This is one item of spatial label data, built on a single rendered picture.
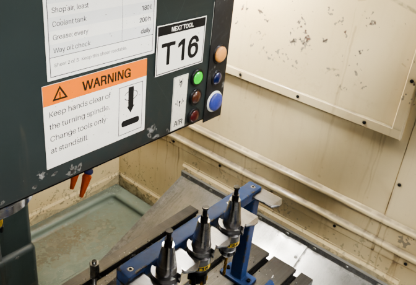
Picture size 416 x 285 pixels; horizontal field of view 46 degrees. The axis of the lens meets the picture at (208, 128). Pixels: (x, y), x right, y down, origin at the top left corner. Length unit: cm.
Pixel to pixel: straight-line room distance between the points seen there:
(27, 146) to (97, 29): 15
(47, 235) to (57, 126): 158
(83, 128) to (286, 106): 106
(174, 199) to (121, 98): 133
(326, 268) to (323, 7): 83
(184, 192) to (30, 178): 139
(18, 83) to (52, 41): 6
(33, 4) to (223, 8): 31
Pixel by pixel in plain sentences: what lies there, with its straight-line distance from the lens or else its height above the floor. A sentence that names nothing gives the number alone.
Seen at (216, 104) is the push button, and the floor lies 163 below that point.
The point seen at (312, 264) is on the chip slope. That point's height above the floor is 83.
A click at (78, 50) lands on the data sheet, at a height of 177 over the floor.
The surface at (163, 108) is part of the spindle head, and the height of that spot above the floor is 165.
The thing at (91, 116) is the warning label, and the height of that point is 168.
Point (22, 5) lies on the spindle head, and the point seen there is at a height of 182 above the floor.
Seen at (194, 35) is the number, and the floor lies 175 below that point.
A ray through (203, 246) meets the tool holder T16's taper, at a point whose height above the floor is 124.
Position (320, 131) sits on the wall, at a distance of 156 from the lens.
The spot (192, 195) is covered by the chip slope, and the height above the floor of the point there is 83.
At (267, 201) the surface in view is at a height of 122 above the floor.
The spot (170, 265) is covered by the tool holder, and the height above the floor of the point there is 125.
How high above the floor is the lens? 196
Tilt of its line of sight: 28 degrees down
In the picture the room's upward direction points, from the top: 6 degrees clockwise
